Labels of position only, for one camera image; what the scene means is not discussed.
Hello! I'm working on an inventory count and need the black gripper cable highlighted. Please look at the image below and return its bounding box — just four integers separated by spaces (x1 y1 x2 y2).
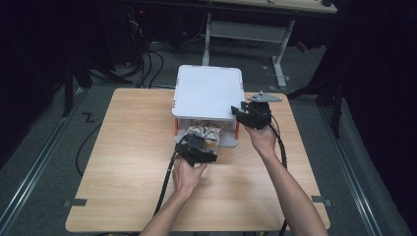
152 148 180 217
268 114 290 236

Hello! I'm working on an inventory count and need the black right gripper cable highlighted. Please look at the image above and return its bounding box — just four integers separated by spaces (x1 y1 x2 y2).
268 114 290 236

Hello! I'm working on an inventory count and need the grey table edge bracket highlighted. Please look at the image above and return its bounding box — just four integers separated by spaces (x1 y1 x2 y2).
63 198 89 208
311 195 332 207

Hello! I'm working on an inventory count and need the person's left hand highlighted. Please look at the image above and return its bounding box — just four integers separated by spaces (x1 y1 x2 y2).
172 156 209 198

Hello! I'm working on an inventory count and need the bundle of black floor cables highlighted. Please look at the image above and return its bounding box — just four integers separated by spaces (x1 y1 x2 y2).
126 6 165 89

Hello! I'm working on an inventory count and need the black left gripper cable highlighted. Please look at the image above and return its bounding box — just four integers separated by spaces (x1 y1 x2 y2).
152 148 180 217

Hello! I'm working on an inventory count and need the white sneaker with yellow heel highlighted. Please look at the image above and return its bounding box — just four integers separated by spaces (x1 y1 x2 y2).
203 122 227 153
184 121 207 141

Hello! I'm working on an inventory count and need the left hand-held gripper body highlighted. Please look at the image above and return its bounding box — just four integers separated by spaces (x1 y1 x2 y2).
175 134 207 166

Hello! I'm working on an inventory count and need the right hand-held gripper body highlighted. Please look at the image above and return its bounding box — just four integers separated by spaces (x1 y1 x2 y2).
240 91 283 131

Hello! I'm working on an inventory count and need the black metal stand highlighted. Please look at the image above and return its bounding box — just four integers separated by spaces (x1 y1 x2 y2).
285 73 349 140
61 53 134 119

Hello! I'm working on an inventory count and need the thin black floor cable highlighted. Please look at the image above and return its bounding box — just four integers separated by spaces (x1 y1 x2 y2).
75 122 103 178

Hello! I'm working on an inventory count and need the person's right hand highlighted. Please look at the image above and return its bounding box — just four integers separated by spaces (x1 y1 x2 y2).
244 123 278 157

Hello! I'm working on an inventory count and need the metal floor rail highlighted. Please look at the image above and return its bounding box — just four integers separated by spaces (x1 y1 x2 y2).
318 105 384 236
0 87 89 236

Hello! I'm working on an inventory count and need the desk with white legs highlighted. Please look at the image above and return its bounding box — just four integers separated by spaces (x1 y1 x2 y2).
200 0 338 89

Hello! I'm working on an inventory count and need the white two-tier shoe rack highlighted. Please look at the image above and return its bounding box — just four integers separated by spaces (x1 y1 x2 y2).
171 64 246 148

